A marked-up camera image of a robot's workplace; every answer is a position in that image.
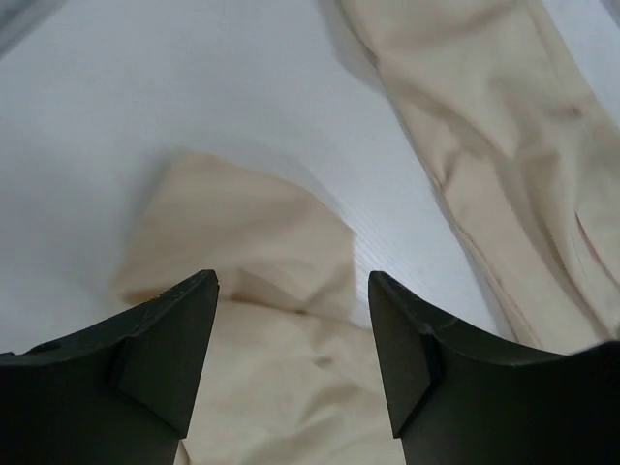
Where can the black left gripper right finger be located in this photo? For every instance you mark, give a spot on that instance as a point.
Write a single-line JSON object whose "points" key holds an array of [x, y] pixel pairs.
{"points": [[457, 394]]}

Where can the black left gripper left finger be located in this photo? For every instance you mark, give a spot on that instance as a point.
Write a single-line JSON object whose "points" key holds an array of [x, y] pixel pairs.
{"points": [[121, 391]]}

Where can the beige cargo trousers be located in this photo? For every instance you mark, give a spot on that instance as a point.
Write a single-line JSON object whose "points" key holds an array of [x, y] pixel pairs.
{"points": [[526, 162]]}

